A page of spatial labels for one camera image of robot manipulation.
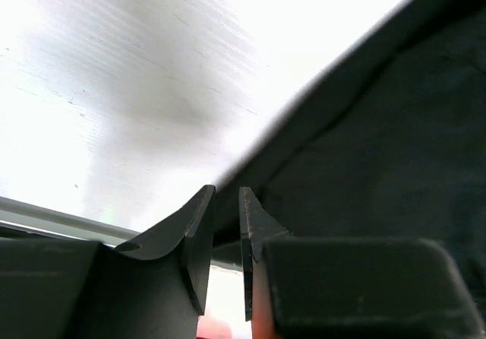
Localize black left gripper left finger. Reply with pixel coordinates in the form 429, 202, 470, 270
68, 185, 216, 338

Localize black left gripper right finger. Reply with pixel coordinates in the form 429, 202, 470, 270
238, 187, 485, 338

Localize black shorts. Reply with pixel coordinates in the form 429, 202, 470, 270
213, 0, 485, 305

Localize aluminium table edge rail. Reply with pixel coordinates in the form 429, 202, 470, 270
0, 195, 244, 275

